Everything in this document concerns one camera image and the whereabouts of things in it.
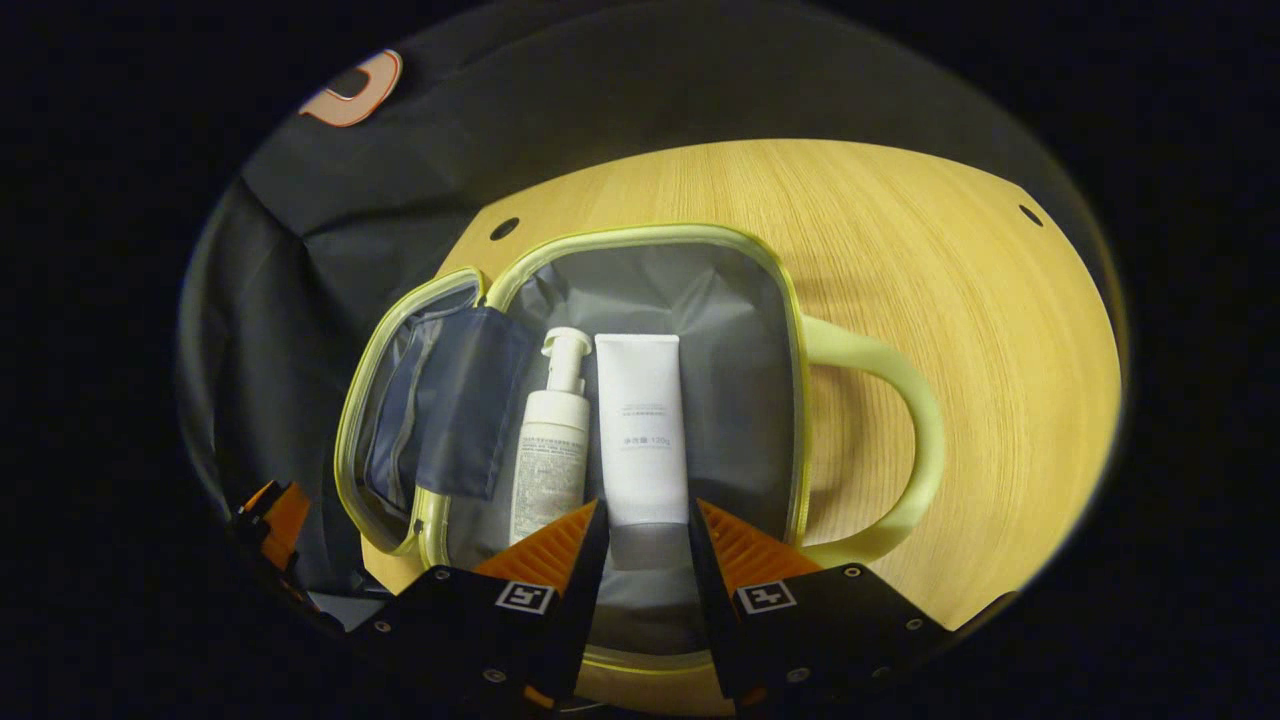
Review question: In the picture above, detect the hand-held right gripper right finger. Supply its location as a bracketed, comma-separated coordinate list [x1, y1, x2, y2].
[688, 497, 951, 713]

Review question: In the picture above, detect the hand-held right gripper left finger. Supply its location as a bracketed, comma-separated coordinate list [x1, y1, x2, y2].
[350, 498, 612, 713]

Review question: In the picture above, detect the white pump bottle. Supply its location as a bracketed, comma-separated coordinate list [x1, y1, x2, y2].
[508, 327, 595, 549]

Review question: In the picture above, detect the white squeeze tube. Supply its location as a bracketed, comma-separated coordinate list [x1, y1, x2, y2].
[594, 333, 692, 572]

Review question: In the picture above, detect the pale yellow-green suitcase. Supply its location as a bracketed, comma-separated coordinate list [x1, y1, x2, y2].
[333, 222, 947, 703]

